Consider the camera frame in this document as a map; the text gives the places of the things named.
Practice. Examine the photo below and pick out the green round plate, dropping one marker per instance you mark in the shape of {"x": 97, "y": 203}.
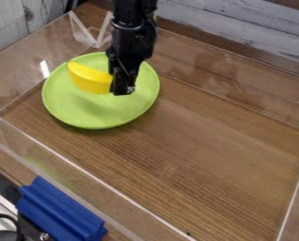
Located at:
{"x": 91, "y": 111}

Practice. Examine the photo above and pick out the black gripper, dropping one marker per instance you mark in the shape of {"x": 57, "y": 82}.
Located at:
{"x": 132, "y": 44}

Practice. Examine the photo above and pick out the yellow toy banana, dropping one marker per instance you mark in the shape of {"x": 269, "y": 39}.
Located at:
{"x": 89, "y": 79}

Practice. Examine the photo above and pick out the clear acrylic enclosure wall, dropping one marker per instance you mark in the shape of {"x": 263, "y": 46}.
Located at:
{"x": 25, "y": 158}

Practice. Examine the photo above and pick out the blue plastic block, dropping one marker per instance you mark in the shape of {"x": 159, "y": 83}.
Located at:
{"x": 57, "y": 214}

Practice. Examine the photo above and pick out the clear acrylic triangle bracket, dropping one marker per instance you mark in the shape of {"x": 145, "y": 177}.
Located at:
{"x": 95, "y": 37}

